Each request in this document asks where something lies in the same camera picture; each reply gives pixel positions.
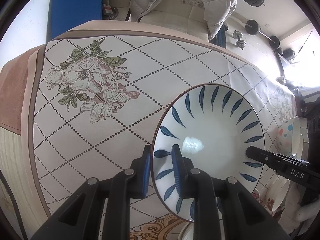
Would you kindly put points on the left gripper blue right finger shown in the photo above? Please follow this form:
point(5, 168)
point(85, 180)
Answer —
point(179, 169)

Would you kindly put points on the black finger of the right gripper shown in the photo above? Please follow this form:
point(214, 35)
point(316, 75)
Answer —
point(296, 170)

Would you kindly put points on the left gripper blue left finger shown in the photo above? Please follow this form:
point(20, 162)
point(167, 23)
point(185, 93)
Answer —
point(145, 170)

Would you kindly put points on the blue leaf pattern plate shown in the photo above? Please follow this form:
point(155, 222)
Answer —
point(213, 125)

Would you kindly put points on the red flower white bowl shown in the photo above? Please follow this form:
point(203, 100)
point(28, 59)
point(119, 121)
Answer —
point(276, 194)

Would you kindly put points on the polka dot bowl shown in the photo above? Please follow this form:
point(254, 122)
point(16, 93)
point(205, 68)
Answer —
point(290, 138)

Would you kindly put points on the white plate at bottom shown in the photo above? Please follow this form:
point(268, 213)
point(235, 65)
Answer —
point(187, 232)

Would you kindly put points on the floral checked tablecloth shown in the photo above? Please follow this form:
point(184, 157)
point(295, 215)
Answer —
point(86, 103)

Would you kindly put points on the chrome dumbbell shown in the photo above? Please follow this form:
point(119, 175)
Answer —
point(240, 43)

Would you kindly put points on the cream leather sofa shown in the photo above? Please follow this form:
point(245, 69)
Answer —
point(172, 14)

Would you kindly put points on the black barbell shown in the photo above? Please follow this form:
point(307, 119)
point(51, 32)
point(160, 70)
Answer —
point(253, 28)

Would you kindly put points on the blue mat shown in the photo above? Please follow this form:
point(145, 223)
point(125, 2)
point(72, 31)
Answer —
point(67, 14)

